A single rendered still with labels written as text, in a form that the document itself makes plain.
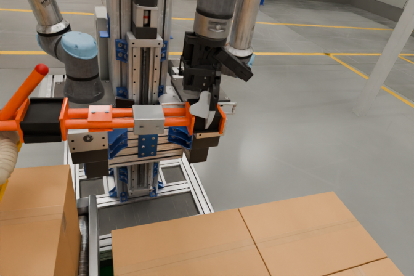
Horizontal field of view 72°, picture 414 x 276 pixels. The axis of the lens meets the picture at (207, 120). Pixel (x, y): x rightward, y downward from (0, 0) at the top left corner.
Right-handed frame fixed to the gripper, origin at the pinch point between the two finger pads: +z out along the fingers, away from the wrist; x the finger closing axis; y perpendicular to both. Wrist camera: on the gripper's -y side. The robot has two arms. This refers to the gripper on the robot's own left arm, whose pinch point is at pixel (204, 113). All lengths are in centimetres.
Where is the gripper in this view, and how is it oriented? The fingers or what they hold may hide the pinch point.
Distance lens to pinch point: 71.7
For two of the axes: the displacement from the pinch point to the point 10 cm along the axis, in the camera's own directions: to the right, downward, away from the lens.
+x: 2.4, 5.9, -7.8
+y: -9.6, 0.0, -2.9
